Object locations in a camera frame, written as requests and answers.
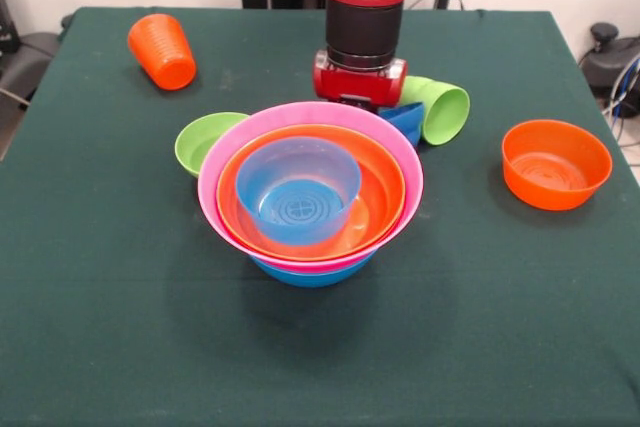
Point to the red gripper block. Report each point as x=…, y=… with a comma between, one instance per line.
x=360, y=84

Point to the small dark blue bowl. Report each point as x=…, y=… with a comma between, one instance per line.
x=407, y=119

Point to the green cup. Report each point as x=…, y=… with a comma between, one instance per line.
x=445, y=117

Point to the small light blue bowl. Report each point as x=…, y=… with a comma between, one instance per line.
x=300, y=217

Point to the orange cup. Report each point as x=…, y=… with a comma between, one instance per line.
x=165, y=52

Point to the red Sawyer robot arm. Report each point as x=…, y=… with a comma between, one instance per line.
x=362, y=27

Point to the large pink bowl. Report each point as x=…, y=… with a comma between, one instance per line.
x=320, y=112

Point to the large orange bowl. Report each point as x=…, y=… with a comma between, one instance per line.
x=380, y=182

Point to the small green bowl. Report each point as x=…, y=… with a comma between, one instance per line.
x=192, y=147

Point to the large blue bowl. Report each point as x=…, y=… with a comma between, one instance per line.
x=310, y=279

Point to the small orange bowl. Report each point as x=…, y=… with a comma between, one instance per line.
x=550, y=192

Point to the grey wheeled base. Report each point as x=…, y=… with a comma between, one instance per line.
x=610, y=62
x=30, y=57

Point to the dark green tablecloth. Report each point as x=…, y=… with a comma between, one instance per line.
x=125, y=297

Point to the black equipment box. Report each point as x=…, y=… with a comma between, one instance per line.
x=7, y=27

